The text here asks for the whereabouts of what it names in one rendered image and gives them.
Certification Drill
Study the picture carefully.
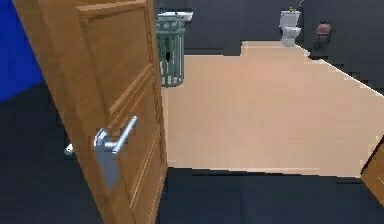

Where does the white sink basin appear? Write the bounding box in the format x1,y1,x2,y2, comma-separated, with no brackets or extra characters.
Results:
157,10,194,23

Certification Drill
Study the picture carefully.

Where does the brown wooden room door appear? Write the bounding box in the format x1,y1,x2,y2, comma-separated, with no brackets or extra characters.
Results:
12,0,169,224

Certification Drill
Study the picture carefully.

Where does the white toilet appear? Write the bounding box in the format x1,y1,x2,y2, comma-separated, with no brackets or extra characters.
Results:
279,10,303,47

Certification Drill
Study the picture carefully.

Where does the brown round toilet brush holder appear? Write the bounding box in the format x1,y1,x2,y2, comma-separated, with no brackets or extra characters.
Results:
314,21,333,50

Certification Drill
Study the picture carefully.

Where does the brown wooden furniture corner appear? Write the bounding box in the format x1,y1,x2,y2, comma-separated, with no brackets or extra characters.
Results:
359,136,384,207

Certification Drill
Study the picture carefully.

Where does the silver lever door handle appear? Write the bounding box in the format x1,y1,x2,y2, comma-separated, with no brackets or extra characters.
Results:
93,115,138,190

